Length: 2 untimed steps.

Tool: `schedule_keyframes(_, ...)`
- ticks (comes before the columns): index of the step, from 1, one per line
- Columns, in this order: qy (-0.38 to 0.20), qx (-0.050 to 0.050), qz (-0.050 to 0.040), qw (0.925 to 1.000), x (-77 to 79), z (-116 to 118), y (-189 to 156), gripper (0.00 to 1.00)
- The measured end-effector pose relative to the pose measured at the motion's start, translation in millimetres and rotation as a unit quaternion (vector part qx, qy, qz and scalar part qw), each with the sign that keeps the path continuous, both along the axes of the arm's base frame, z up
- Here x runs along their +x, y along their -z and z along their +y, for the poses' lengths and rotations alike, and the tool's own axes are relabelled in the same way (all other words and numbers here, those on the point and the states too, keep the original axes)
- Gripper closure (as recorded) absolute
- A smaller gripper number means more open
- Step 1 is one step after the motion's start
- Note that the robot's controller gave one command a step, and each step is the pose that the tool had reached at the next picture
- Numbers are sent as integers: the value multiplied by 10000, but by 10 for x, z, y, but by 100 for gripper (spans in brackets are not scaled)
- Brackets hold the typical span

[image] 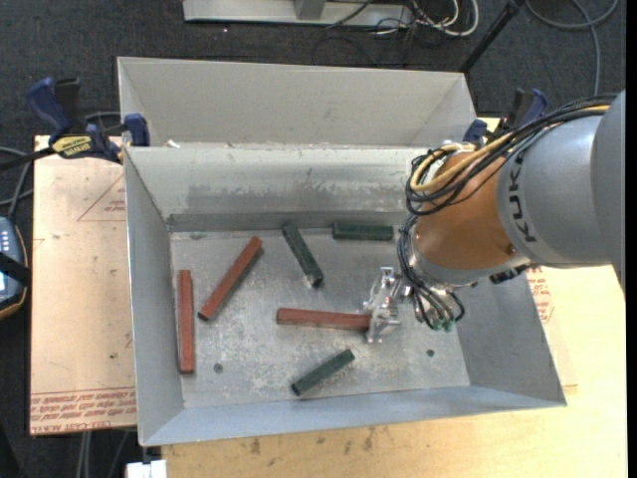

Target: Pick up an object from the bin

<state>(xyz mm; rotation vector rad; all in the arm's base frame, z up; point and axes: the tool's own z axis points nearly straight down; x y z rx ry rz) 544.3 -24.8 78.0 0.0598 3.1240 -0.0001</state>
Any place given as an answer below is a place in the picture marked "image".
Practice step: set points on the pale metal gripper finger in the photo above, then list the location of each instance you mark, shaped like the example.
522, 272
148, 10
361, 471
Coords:
384, 289
379, 327

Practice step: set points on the red-brown flat block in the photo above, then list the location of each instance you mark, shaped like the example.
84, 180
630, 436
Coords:
186, 321
230, 279
323, 319

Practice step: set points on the dark green flat block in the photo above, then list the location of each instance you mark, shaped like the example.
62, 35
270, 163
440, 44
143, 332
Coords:
302, 256
362, 231
322, 372

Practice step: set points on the grey metal bin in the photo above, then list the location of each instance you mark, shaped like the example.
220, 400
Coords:
278, 187

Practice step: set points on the brown cardboard board, red print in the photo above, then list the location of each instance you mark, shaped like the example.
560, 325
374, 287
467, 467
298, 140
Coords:
79, 287

